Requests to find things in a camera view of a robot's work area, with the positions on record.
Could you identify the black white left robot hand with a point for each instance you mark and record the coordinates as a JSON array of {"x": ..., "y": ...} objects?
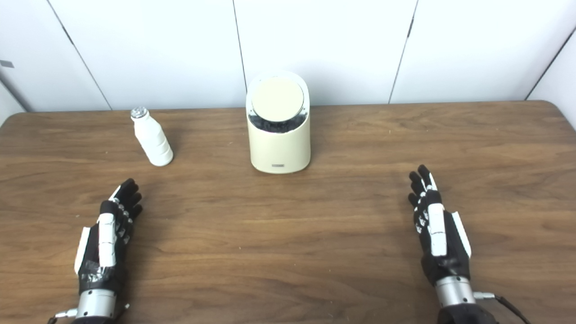
[{"x": 107, "y": 243}]

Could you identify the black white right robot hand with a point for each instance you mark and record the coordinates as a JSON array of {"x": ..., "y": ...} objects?
[{"x": 437, "y": 234}]

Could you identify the small white plastic bottle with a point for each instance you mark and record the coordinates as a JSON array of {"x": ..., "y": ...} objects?
[{"x": 154, "y": 139}]

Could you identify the round cream bin lid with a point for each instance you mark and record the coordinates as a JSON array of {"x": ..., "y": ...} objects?
[{"x": 276, "y": 99}]

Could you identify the cream-colored bin body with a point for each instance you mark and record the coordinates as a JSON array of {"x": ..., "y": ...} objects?
[{"x": 279, "y": 148}]

